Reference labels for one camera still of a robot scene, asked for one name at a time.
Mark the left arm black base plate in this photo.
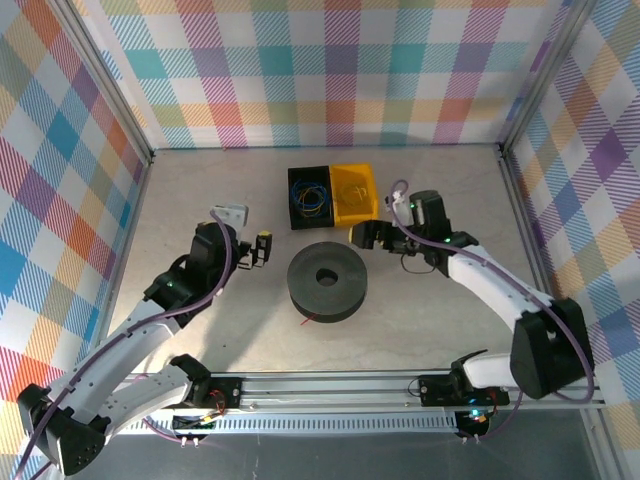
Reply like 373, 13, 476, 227
151, 377, 245, 412

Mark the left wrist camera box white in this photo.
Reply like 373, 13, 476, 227
209, 203, 250, 241

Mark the blue wire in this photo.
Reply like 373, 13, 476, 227
292, 179, 329, 217

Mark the aluminium frame post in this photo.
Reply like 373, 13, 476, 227
499, 0, 599, 154
52, 0, 154, 166

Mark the aluminium side rail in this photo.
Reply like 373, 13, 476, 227
497, 147, 576, 370

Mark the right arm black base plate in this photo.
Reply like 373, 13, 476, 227
417, 372, 511, 407

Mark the yellow plastic bin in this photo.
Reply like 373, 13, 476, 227
328, 162, 380, 229

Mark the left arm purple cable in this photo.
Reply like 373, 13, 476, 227
9, 207, 236, 480

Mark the aluminium mounting rail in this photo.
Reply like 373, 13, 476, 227
54, 367, 609, 414

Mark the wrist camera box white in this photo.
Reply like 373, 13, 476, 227
384, 192, 417, 226
209, 203, 250, 241

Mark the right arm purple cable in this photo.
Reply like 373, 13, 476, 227
389, 179, 597, 441

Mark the yellow wire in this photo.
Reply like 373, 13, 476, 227
298, 185, 327, 217

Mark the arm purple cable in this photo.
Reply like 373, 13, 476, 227
9, 207, 236, 480
389, 179, 597, 441

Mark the black cable spool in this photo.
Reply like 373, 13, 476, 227
287, 241, 368, 325

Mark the slotted grey cable duct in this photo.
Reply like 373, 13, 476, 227
77, 413, 461, 435

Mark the black plastic bin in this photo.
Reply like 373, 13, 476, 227
287, 165, 335, 231

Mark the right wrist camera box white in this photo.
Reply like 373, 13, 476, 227
384, 192, 417, 226

